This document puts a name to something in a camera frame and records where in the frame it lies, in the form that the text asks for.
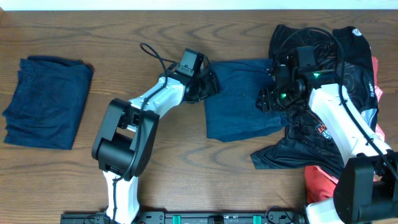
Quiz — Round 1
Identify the red orange garment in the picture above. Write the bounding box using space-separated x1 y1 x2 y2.
304 57 385 203

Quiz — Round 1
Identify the dark blue garment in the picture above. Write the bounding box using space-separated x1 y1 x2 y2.
3 55 94 150
204 58 288 142

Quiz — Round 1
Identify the folded dark blue garment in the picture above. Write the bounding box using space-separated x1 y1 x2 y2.
3 55 94 150

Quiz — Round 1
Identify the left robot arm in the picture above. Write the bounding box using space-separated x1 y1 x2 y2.
91 68 219 223

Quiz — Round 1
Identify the black orange patterned jersey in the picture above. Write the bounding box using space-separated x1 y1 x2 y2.
251 24 379 178

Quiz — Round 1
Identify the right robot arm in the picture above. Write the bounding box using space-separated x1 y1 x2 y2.
261 47 397 223

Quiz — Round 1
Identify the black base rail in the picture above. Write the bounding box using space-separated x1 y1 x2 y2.
60 210 307 224

